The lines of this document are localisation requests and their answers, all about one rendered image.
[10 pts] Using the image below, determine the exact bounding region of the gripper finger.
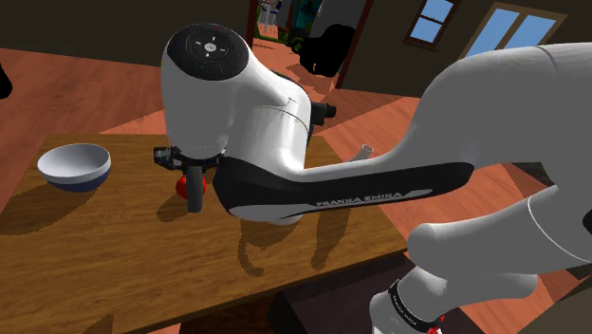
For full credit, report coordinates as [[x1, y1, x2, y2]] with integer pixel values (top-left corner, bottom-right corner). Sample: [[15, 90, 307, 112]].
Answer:
[[186, 166, 205, 214]]

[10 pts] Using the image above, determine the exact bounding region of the red tomato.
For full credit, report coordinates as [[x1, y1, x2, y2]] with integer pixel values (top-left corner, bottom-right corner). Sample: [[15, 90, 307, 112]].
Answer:
[[175, 174, 208, 201]]

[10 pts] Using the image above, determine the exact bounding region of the wooden table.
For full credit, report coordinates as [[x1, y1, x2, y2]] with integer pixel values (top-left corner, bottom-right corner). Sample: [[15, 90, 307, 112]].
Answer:
[[0, 133, 409, 334]]

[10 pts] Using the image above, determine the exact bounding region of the white bowl with blue outside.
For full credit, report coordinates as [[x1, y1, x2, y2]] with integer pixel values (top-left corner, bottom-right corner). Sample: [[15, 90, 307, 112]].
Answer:
[[36, 142, 113, 194]]

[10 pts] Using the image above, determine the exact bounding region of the grey tube-shaped thing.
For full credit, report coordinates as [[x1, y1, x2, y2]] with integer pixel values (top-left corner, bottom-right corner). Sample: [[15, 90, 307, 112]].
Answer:
[[348, 143, 376, 163]]

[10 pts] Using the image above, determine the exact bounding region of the black bulky object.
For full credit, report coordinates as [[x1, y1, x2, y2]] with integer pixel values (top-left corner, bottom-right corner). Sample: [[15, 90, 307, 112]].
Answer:
[[299, 24, 358, 79]]

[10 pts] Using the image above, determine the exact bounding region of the small brown-framed window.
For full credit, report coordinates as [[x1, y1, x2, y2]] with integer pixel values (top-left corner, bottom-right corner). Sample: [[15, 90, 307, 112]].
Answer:
[[402, 0, 462, 51]]

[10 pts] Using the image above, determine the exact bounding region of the large tan-framed window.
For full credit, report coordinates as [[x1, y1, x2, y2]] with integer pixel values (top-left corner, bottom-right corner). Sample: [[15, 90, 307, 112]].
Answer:
[[456, 1, 569, 62]]

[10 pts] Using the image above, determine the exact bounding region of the open doorway with brown frame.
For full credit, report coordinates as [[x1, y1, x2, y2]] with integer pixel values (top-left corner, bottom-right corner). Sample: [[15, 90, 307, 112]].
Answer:
[[244, 0, 376, 90]]

